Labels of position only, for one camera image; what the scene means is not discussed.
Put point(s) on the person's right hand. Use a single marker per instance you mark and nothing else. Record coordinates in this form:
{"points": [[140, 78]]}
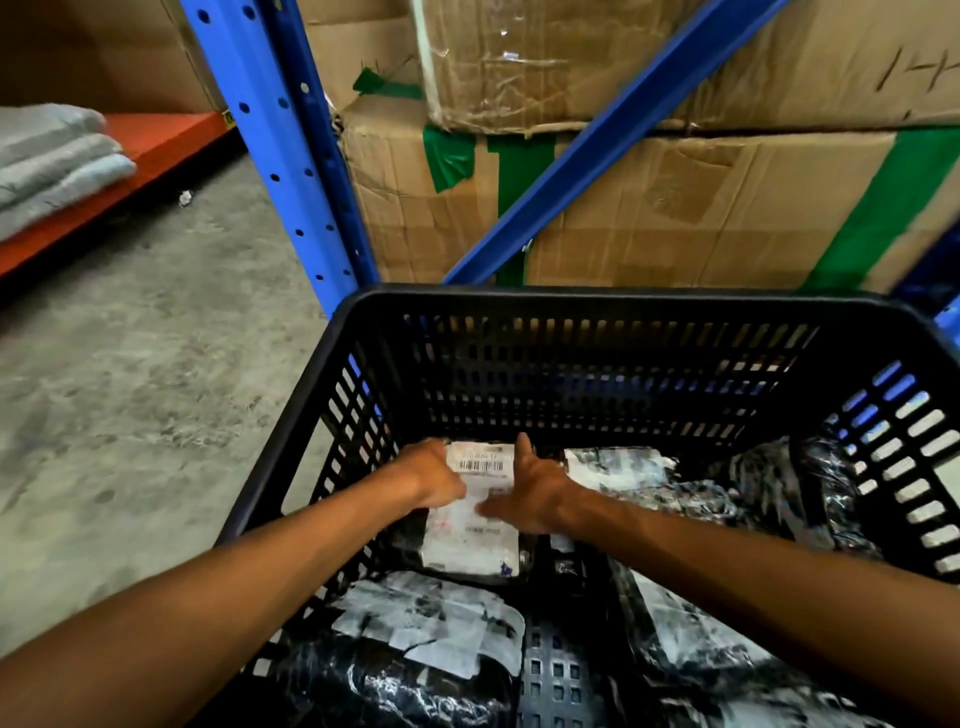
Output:
{"points": [[541, 491]]}

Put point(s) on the person's left hand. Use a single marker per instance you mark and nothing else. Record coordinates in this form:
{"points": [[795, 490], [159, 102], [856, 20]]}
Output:
{"points": [[427, 472]]}

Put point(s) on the person's right thumb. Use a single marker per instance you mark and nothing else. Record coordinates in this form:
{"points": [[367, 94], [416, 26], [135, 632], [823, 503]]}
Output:
{"points": [[524, 456]]}

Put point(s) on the person's left fingers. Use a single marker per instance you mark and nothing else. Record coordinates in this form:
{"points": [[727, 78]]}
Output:
{"points": [[454, 491]]}

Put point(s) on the black parcel with white label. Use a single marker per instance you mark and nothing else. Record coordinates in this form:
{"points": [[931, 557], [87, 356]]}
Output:
{"points": [[472, 536], [619, 469]]}

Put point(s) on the person's left forearm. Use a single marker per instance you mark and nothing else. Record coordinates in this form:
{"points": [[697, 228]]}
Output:
{"points": [[202, 600]]}

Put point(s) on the person's right forearm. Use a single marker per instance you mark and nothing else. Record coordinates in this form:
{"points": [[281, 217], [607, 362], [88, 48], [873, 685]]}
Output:
{"points": [[772, 592]]}

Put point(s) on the black plastic basket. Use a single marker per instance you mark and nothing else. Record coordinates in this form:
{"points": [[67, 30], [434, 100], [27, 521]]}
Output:
{"points": [[600, 360]]}

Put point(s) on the black parcel with torn label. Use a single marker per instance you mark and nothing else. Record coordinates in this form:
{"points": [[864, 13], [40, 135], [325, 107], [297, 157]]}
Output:
{"points": [[420, 637]]}

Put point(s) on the large black parcel white label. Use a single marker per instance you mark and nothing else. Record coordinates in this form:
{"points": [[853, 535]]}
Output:
{"points": [[690, 645]]}

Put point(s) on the shiny black plastic parcel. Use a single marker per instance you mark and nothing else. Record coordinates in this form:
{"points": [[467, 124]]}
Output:
{"points": [[795, 487]]}

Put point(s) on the cardboard box with green tape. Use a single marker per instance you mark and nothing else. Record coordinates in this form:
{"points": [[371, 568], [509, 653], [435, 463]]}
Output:
{"points": [[712, 210]]}

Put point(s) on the blue diagonal rack brace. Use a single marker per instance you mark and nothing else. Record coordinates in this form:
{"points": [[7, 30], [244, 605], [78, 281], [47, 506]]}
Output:
{"points": [[600, 135]]}

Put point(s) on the blue perforated rack upright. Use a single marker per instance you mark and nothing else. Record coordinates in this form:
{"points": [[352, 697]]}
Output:
{"points": [[285, 150]]}

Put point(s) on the small brown cardboard box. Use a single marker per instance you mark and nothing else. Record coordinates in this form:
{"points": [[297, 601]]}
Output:
{"points": [[352, 45]]}

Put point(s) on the orange shelf board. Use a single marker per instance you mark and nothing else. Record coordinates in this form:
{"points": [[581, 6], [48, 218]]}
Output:
{"points": [[161, 146]]}

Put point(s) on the cardboard box with clear tape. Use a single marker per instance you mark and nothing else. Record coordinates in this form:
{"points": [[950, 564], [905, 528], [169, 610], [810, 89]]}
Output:
{"points": [[787, 60]]}

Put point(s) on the grey folded cloth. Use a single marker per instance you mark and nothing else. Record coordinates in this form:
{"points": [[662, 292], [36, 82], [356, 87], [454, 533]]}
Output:
{"points": [[56, 169], [45, 127], [67, 199]]}

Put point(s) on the plain brown cardboard box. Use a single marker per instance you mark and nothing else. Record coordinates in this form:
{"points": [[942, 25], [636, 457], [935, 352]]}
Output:
{"points": [[97, 49]]}

